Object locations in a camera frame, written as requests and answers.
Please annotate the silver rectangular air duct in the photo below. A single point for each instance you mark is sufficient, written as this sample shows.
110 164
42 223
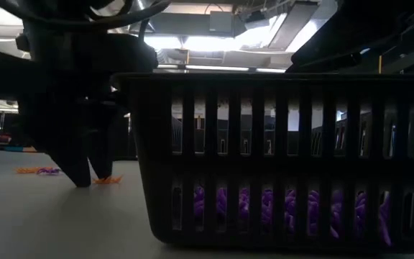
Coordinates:
289 25

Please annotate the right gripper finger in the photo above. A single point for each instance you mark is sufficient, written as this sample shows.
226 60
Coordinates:
336 39
329 63

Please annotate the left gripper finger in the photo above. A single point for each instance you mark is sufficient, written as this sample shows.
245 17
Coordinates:
101 151
72 158

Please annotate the dark rectangular air duct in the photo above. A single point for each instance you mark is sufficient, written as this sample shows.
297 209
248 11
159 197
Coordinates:
200 23

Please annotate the grey table mat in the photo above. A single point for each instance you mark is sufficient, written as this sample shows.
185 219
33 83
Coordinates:
49 223

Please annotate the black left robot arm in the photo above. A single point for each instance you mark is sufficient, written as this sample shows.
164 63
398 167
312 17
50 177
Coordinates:
59 18

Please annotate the black slotted plastic basket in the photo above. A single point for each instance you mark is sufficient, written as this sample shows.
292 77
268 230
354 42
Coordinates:
156 126

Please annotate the orange plastic spider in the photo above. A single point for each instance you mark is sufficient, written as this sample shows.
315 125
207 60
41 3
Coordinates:
108 180
27 170

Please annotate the ceiling light strip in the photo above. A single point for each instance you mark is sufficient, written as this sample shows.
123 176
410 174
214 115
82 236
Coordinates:
167 66
270 70
216 67

